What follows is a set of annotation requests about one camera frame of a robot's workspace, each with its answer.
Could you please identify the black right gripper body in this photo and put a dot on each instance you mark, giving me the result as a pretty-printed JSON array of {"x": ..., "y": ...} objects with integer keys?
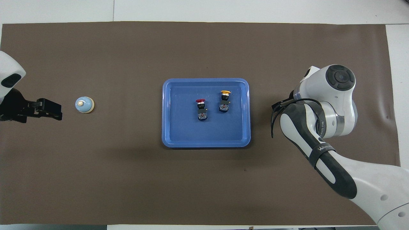
[{"x": 292, "y": 95}]

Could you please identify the brown table mat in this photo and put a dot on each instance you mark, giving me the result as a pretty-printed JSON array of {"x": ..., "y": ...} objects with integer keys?
[{"x": 127, "y": 179}]

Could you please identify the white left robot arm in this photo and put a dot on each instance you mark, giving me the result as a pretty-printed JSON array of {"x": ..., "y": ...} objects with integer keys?
[{"x": 8, "y": 68}]

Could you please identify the blue service bell cream base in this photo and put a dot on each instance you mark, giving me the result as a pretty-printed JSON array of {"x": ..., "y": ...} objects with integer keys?
[{"x": 83, "y": 105}]

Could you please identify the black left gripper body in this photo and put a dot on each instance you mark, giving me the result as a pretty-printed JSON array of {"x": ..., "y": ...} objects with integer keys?
[{"x": 14, "y": 107}]

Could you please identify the blue plastic tray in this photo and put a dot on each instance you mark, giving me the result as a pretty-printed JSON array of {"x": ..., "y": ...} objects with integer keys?
[{"x": 182, "y": 127}]

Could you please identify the yellow mushroom push button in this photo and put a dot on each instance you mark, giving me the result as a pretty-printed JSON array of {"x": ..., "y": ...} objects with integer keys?
[{"x": 224, "y": 103}]

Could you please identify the red mushroom push button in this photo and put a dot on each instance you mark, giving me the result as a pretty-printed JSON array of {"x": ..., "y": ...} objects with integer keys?
[{"x": 202, "y": 111}]

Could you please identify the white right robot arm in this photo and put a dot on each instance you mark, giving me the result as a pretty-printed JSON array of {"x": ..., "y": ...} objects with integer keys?
[{"x": 338, "y": 105}]

